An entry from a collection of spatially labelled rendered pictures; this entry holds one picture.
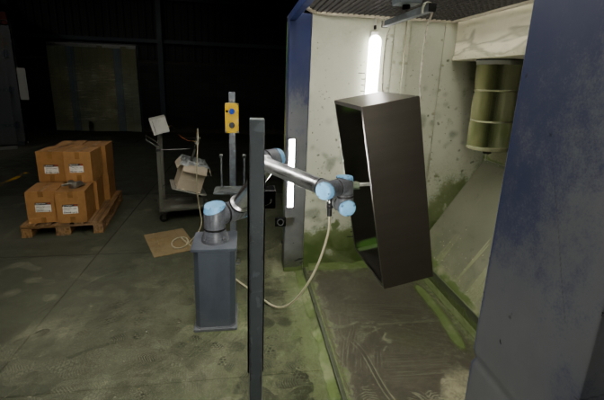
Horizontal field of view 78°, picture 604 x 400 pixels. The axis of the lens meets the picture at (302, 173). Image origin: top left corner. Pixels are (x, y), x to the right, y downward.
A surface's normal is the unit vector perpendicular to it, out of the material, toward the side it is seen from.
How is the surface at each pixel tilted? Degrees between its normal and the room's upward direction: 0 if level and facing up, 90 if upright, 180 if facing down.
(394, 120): 90
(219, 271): 90
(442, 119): 90
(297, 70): 90
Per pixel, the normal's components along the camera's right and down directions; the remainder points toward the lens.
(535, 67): -0.99, 0.00
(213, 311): 0.11, 0.26
